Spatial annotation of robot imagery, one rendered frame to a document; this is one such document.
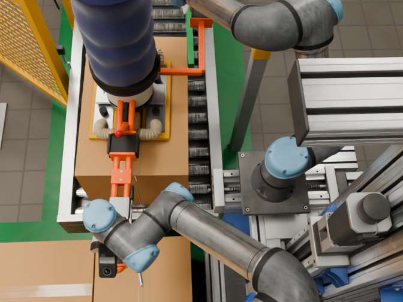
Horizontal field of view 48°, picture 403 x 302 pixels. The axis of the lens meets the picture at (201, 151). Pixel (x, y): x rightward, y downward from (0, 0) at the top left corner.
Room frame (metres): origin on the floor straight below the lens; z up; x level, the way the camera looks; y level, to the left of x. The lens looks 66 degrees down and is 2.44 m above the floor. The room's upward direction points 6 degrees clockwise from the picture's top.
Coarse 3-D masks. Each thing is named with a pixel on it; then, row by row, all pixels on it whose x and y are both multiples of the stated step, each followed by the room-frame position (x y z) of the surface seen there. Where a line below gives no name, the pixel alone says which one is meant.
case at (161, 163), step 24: (168, 48) 1.08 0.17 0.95; (96, 144) 0.63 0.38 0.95; (144, 144) 0.65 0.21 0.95; (168, 144) 0.66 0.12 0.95; (96, 168) 0.54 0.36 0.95; (120, 168) 0.55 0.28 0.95; (144, 168) 0.56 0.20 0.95; (168, 168) 0.57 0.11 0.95; (96, 192) 0.51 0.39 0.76; (120, 192) 0.52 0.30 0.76; (144, 192) 0.53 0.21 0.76
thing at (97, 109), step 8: (96, 88) 0.85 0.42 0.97; (96, 104) 0.78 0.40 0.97; (104, 104) 0.79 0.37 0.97; (96, 112) 0.75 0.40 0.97; (104, 112) 0.74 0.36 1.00; (112, 112) 0.76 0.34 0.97; (96, 120) 0.72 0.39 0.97; (112, 120) 0.72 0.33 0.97; (112, 128) 0.69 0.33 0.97; (96, 136) 0.66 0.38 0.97
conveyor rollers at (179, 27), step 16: (160, 0) 1.68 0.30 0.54; (160, 16) 1.58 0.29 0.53; (176, 16) 1.59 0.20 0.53; (192, 96) 1.11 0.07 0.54; (80, 192) 0.57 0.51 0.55; (192, 192) 0.62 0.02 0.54; (208, 192) 0.63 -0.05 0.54; (80, 208) 0.50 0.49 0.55; (144, 208) 0.53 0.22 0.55; (208, 208) 0.56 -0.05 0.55
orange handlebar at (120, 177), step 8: (200, 24) 1.10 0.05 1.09; (200, 32) 1.06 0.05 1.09; (200, 40) 1.03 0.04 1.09; (200, 48) 1.00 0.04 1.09; (200, 56) 0.96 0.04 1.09; (200, 64) 0.93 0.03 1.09; (160, 72) 0.88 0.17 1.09; (168, 72) 0.88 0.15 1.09; (176, 72) 0.88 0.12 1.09; (184, 72) 0.89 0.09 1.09; (192, 72) 0.89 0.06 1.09; (200, 72) 0.89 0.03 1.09; (120, 104) 0.73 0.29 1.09; (120, 112) 0.70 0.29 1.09; (120, 120) 0.67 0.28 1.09; (128, 120) 0.68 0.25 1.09; (128, 128) 0.65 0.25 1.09; (128, 160) 0.53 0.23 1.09; (128, 168) 0.50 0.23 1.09; (112, 176) 0.47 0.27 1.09; (120, 176) 0.47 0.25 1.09; (128, 176) 0.47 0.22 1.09; (112, 184) 0.45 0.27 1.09; (120, 184) 0.45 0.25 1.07; (128, 184) 0.45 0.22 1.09; (112, 192) 0.42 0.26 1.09; (128, 192) 0.42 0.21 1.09; (120, 272) 0.18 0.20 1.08
